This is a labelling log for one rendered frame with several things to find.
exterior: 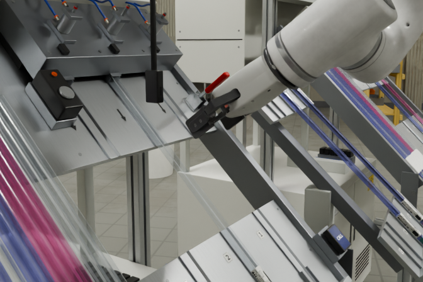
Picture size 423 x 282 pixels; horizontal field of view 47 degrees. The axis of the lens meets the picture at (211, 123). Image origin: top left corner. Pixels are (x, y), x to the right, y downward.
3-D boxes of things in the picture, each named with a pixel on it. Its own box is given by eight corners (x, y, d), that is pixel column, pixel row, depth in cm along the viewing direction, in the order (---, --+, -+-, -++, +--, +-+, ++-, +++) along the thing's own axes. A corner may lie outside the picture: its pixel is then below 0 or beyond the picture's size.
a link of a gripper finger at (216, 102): (253, 83, 72) (228, 103, 75) (224, 89, 66) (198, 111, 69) (258, 89, 72) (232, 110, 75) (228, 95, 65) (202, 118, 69)
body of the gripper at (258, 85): (289, 41, 74) (237, 83, 80) (258, 40, 66) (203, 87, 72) (316, 82, 73) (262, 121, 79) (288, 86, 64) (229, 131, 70)
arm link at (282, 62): (297, 29, 73) (282, 42, 75) (270, 28, 66) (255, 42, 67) (328, 76, 71) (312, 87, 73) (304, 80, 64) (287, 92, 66)
